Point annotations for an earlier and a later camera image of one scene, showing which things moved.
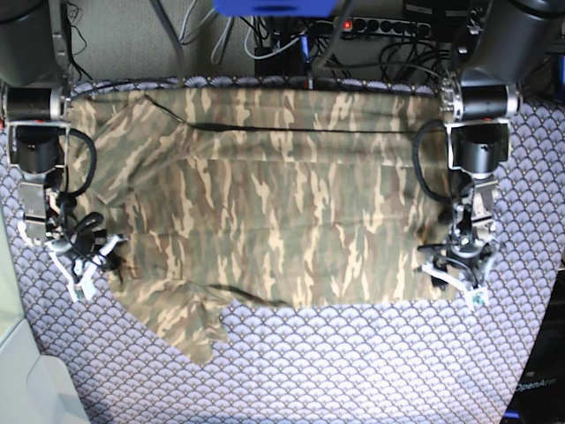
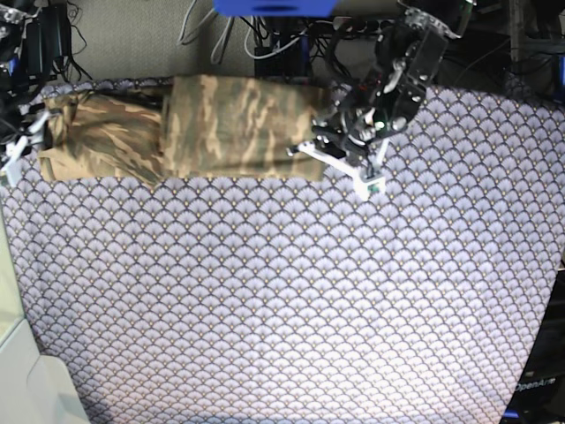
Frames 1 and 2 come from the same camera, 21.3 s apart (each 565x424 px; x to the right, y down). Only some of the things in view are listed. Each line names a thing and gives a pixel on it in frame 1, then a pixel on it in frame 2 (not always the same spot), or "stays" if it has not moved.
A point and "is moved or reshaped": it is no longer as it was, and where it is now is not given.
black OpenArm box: x=539 y=395 stays
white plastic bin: x=34 y=389 stays
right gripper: x=472 y=242 to x=358 y=114
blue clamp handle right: x=561 y=65 stays
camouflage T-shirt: x=219 y=194 is moved or reshaped
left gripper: x=49 y=216 to x=14 y=126
